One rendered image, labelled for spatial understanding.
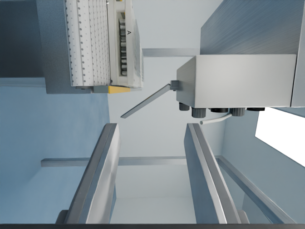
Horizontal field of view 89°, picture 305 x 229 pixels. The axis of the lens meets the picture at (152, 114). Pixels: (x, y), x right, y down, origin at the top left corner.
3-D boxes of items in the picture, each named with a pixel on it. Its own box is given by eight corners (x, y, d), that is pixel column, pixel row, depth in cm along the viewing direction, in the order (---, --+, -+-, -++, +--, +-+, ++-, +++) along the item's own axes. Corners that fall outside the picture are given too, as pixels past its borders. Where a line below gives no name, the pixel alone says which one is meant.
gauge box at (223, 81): (193, 109, 32) (290, 107, 32) (195, 54, 30) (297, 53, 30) (175, 101, 53) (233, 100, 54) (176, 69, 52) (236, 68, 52)
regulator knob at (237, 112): (233, 116, 36) (252, 116, 36) (233, 106, 35) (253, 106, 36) (226, 114, 39) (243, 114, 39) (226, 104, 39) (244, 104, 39)
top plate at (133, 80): (135, 87, 72) (139, 87, 72) (127, 85, 48) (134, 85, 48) (133, 30, 69) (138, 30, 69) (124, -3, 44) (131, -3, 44)
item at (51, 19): (46, 94, 35) (91, 93, 35) (28, -56, 30) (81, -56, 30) (128, 90, 163) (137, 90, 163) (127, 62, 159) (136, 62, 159)
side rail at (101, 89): (93, 93, 33) (109, 93, 33) (93, 85, 32) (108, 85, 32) (138, 90, 163) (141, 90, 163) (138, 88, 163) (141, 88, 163)
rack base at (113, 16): (124, 87, 72) (129, 87, 72) (110, 85, 48) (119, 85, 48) (121, 30, 68) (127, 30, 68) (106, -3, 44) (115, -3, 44)
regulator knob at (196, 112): (193, 118, 34) (213, 118, 34) (193, 107, 34) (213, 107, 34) (189, 116, 38) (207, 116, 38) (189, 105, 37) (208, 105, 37)
